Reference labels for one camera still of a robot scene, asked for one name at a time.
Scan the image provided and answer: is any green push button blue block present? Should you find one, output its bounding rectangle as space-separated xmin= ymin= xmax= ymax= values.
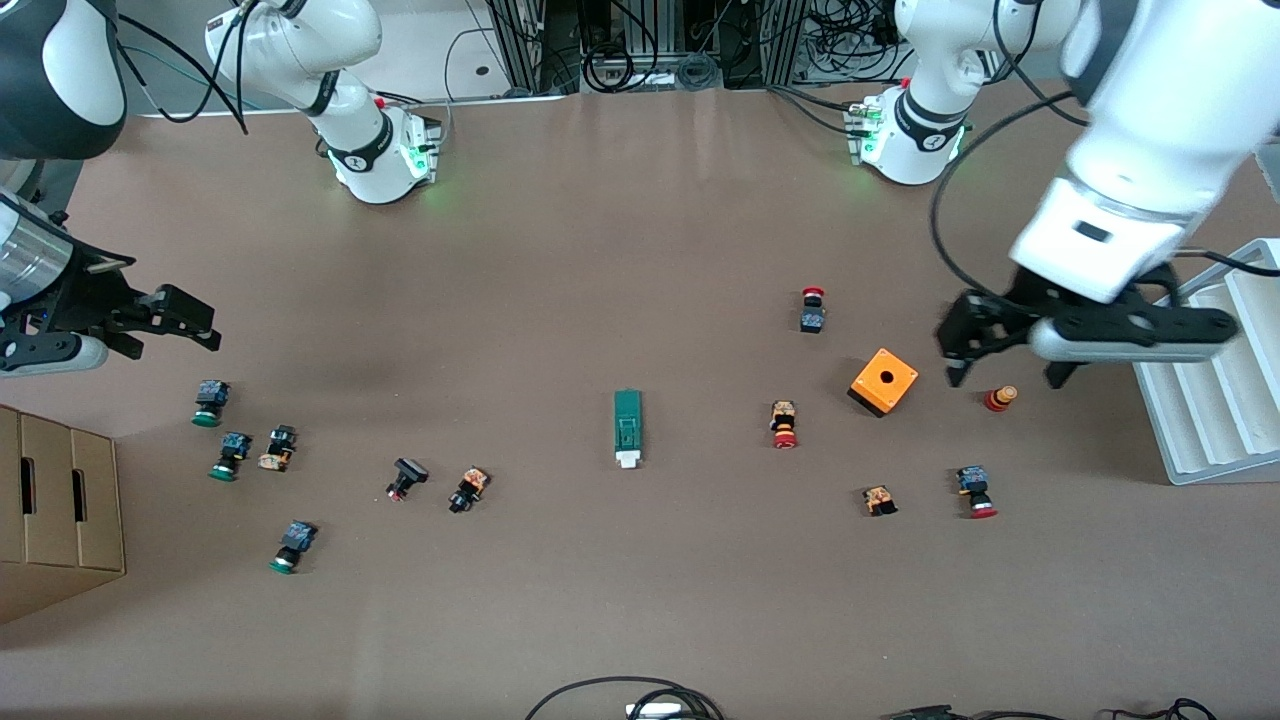
xmin=191 ymin=379 xmax=232 ymax=429
xmin=208 ymin=431 xmax=254 ymax=483
xmin=268 ymin=520 xmax=319 ymax=576

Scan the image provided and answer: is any red push button blue block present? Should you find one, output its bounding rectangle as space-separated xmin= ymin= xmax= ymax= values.
xmin=955 ymin=465 xmax=999 ymax=520

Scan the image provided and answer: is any white slotted tray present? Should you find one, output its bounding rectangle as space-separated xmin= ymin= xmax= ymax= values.
xmin=1130 ymin=237 xmax=1280 ymax=487

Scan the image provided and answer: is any brown cardboard box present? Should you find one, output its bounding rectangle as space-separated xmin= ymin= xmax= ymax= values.
xmin=0 ymin=404 xmax=127 ymax=626

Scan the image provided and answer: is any black square push button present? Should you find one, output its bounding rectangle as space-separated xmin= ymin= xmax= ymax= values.
xmin=385 ymin=457 xmax=430 ymax=503

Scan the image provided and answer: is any black selector orange contact block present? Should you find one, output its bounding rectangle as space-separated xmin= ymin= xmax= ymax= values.
xmin=447 ymin=465 xmax=492 ymax=515

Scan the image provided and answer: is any orange button enclosure box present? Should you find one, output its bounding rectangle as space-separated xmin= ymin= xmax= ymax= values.
xmin=847 ymin=347 xmax=920 ymax=419

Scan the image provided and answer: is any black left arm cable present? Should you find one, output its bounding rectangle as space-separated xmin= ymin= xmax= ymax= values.
xmin=930 ymin=90 xmax=1280 ymax=301

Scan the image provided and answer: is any black switch orange contact block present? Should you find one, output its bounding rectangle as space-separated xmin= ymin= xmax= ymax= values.
xmin=257 ymin=424 xmax=299 ymax=473

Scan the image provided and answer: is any aluminium frame rack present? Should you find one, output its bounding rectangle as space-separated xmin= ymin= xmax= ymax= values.
xmin=480 ymin=0 xmax=816 ymax=96

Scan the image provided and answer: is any black cable bundle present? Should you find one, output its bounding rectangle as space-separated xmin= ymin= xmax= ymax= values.
xmin=625 ymin=688 xmax=723 ymax=720

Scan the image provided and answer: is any black looped cable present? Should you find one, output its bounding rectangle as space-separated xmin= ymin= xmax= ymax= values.
xmin=523 ymin=676 xmax=726 ymax=720

